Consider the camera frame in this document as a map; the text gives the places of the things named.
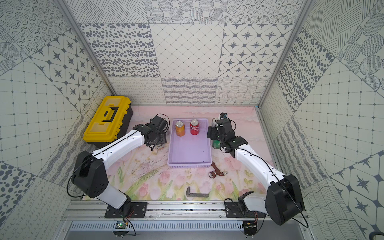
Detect yellow and black toolbox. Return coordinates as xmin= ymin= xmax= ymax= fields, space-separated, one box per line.
xmin=83 ymin=96 xmax=134 ymax=149

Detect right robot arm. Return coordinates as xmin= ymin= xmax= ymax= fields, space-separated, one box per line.
xmin=207 ymin=113 xmax=305 ymax=226

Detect red cola can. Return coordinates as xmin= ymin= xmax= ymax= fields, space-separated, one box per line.
xmin=190 ymin=119 xmax=200 ymax=135

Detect left green circuit board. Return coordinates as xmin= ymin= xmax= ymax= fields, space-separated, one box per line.
xmin=113 ymin=222 xmax=129 ymax=237

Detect orange soda can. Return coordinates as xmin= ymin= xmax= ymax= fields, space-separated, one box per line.
xmin=175 ymin=121 xmax=186 ymax=137

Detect silver white can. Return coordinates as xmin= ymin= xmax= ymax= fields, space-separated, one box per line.
xmin=165 ymin=122 xmax=170 ymax=134
xmin=212 ymin=118 xmax=219 ymax=128

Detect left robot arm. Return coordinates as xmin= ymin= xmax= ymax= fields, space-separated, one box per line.
xmin=68 ymin=114 xmax=170 ymax=216

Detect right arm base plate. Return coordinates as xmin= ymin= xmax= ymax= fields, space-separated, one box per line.
xmin=224 ymin=201 xmax=266 ymax=219

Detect purple perforated plastic basket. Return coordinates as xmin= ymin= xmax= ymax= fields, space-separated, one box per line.
xmin=168 ymin=118 xmax=212 ymax=168

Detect grey metal angle bracket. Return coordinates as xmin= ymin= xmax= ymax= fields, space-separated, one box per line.
xmin=186 ymin=187 xmax=210 ymax=198

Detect green sprite can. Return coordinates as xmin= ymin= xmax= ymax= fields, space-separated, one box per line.
xmin=212 ymin=140 xmax=221 ymax=150

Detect green and gold beer can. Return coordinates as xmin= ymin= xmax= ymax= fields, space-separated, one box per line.
xmin=155 ymin=144 xmax=165 ymax=151

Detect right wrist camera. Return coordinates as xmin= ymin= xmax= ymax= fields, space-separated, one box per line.
xmin=220 ymin=113 xmax=228 ymax=120

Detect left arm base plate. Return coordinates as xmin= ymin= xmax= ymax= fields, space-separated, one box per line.
xmin=104 ymin=202 xmax=148 ymax=219

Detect aluminium mounting rail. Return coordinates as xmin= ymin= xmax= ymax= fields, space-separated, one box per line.
xmin=61 ymin=200 xmax=310 ymax=222

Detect brown pipe fitting tool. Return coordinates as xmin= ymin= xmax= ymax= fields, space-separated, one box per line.
xmin=209 ymin=162 xmax=228 ymax=179

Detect right black controller box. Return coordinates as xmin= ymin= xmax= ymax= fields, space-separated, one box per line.
xmin=243 ymin=221 xmax=258 ymax=238

